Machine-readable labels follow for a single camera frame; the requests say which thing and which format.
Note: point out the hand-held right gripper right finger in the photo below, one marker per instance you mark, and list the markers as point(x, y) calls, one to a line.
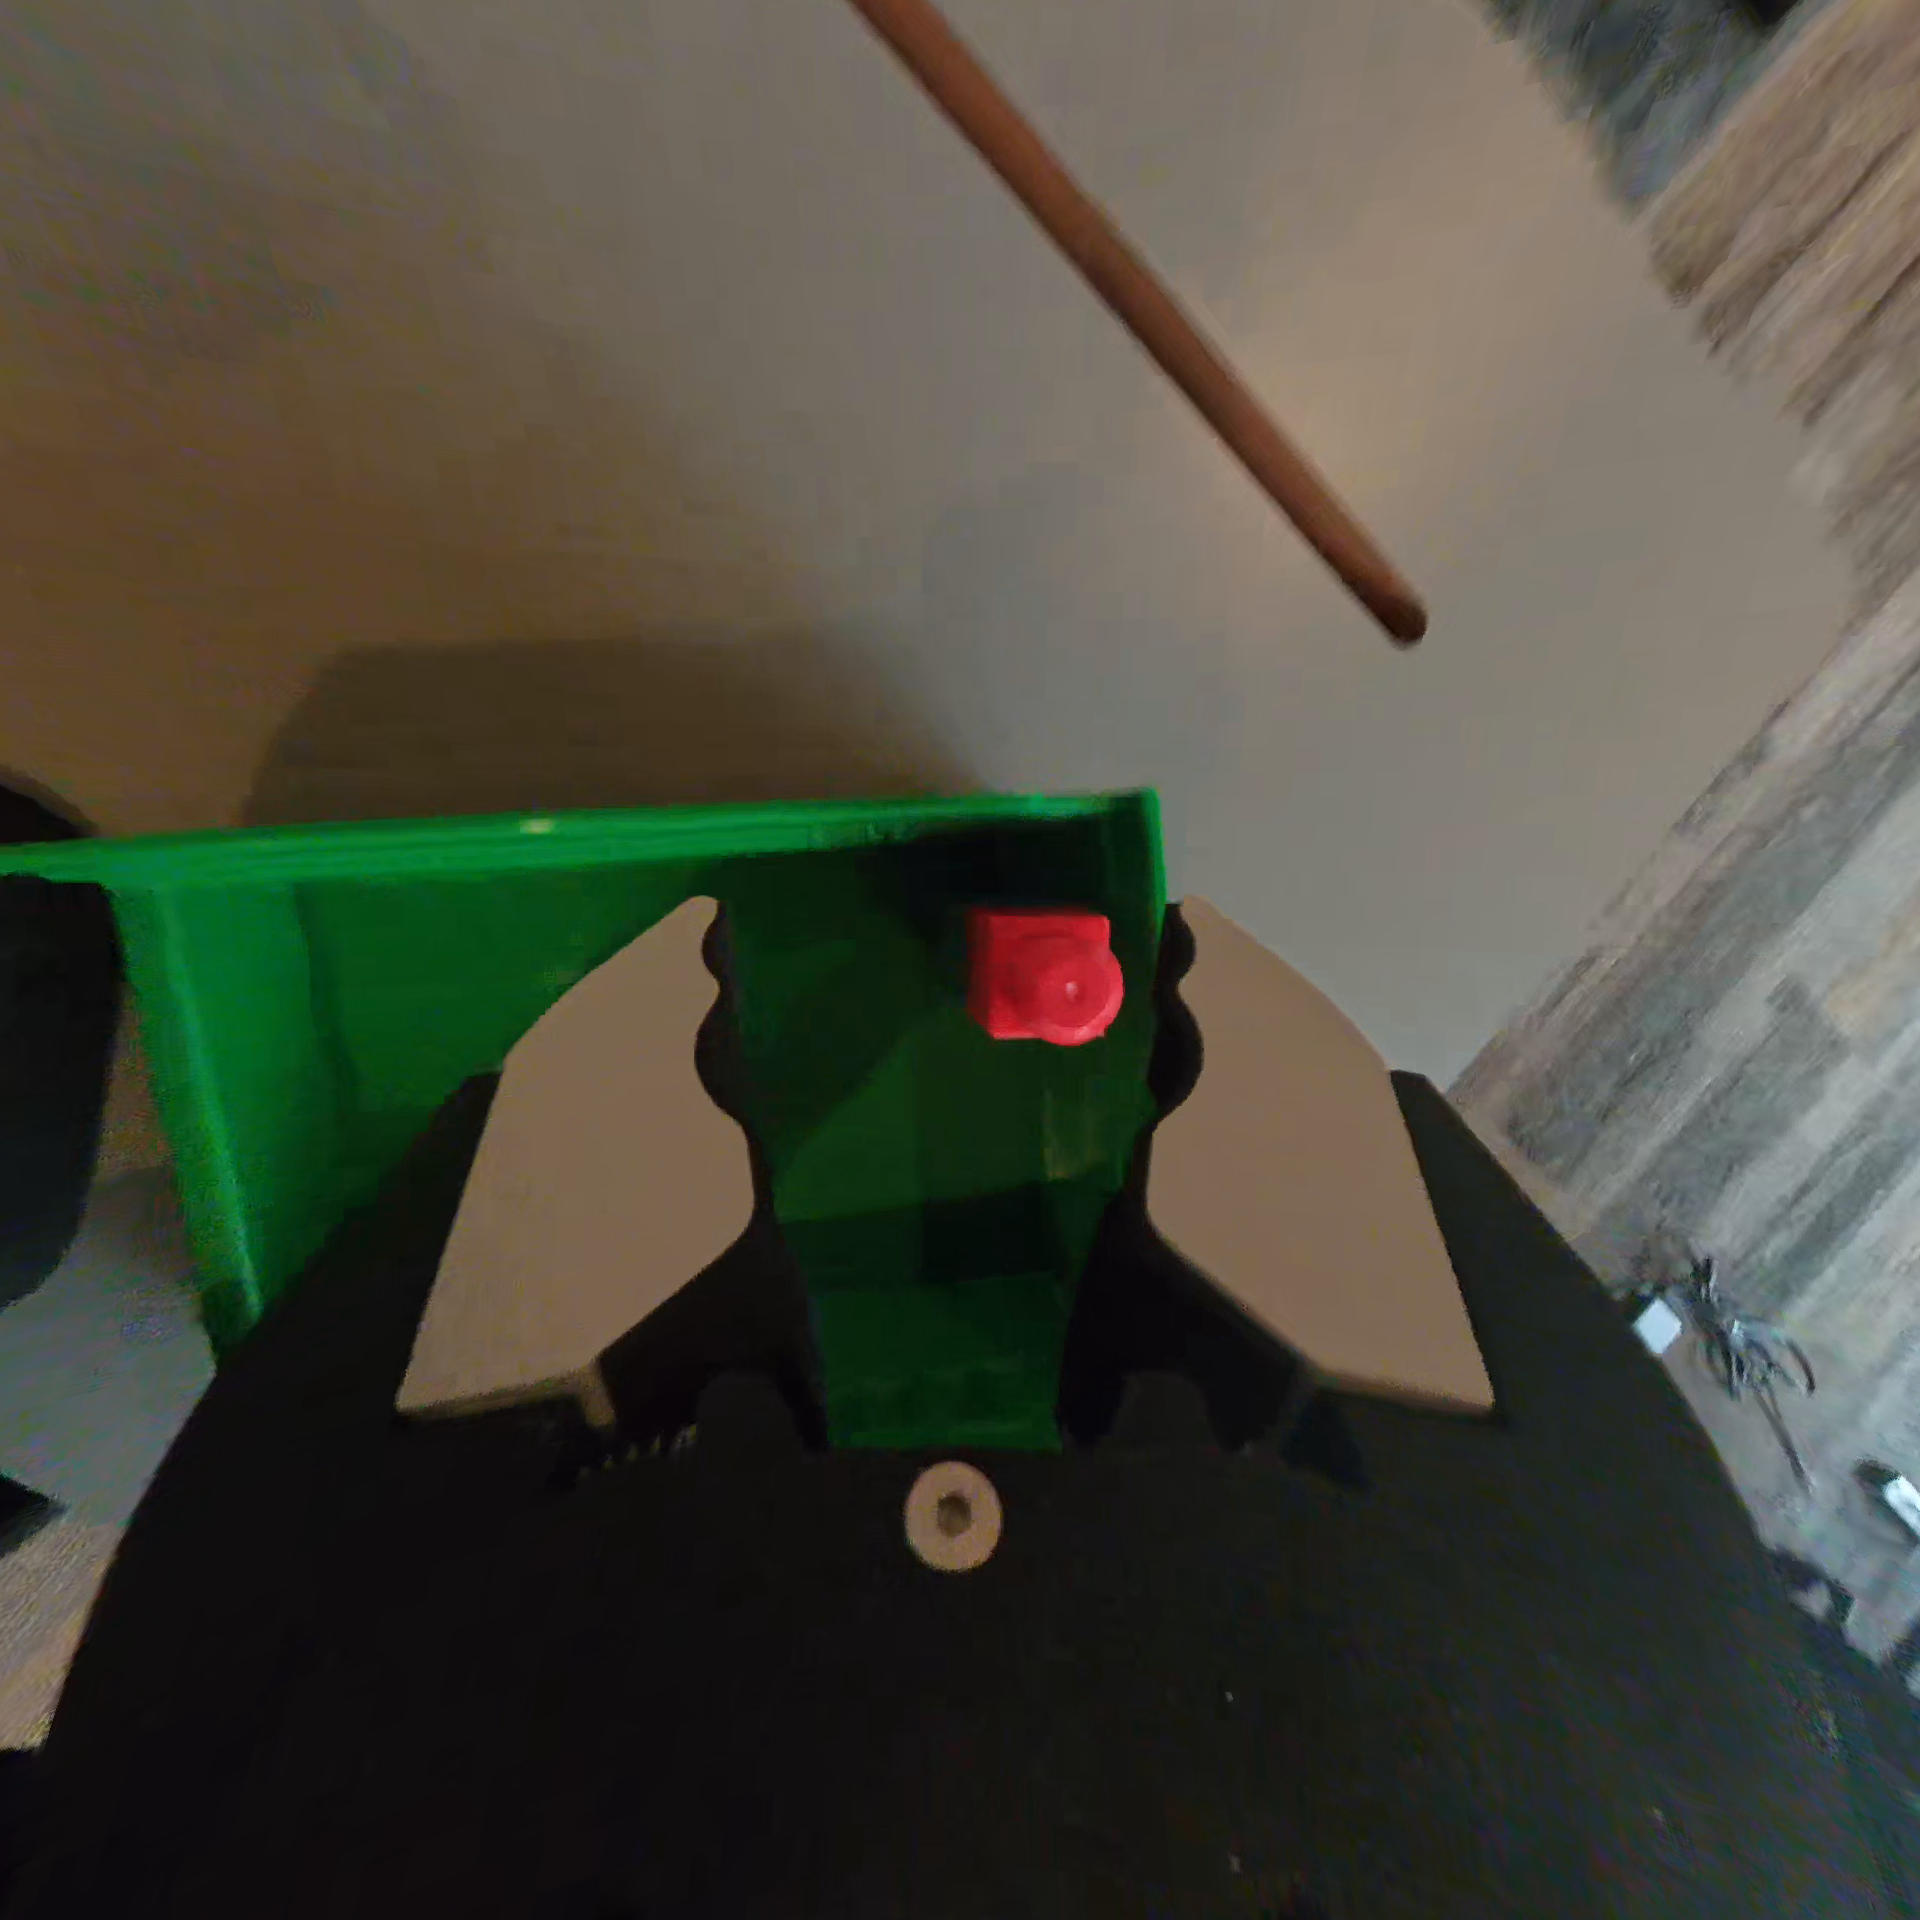
point(1306, 1185)

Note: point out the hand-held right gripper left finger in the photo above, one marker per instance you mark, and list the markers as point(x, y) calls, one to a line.
point(587, 1170)

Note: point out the green plastic bin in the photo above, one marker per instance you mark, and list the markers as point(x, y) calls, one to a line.
point(377, 1021)

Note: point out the red mega block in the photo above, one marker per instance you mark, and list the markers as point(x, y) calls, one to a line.
point(1037, 974)

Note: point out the white power adapter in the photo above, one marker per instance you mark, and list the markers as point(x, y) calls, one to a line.
point(1659, 1324)

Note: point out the black mesh chair back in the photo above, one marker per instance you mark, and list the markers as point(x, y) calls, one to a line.
point(53, 1079)

